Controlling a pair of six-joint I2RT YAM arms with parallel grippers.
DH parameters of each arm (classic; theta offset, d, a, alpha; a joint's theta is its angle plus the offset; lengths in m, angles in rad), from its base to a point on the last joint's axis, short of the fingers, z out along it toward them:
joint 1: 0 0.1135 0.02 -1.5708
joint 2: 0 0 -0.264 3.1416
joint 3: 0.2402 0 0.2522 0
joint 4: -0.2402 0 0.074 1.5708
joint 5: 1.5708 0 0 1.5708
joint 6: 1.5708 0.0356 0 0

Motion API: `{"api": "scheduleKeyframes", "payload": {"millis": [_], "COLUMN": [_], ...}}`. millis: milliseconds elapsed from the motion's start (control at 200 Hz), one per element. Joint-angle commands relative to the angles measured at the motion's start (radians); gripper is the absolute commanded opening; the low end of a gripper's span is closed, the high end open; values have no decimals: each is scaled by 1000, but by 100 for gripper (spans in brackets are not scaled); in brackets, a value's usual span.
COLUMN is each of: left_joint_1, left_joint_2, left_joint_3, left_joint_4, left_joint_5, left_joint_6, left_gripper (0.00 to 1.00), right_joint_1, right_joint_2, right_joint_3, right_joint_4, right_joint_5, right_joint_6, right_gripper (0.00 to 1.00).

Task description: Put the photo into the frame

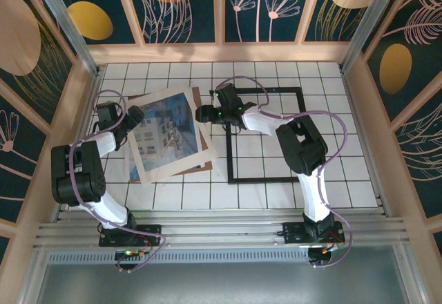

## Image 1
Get brown backing board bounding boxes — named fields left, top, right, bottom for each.
left=128, top=86, right=214, bottom=182

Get black picture frame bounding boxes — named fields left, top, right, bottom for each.
left=223, top=87, right=307, bottom=184

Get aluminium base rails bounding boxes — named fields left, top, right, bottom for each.
left=32, top=209, right=412, bottom=250

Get small controller board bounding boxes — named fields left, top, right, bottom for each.
left=115, top=248, right=146, bottom=260

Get grey metal sheet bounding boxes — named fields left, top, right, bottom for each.
left=20, top=248, right=425, bottom=304

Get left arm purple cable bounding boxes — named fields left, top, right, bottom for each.
left=67, top=89, right=167, bottom=274

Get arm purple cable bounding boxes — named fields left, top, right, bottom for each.
left=67, top=89, right=167, bottom=274
left=215, top=75, right=354, bottom=270

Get aluminium side rail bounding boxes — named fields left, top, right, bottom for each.
left=51, top=68, right=103, bottom=222
left=340, top=67, right=393, bottom=217

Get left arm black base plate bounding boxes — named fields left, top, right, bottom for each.
left=99, top=224, right=162, bottom=248

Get aluminium corner post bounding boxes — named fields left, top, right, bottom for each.
left=29, top=0, right=102, bottom=77
left=340, top=0, right=405, bottom=73

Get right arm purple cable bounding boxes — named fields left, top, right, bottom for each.
left=215, top=75, right=354, bottom=270

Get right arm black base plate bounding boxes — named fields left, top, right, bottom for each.
left=282, top=221, right=346, bottom=246

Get slotted grey cable duct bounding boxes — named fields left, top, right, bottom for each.
left=46, top=251, right=311, bottom=264

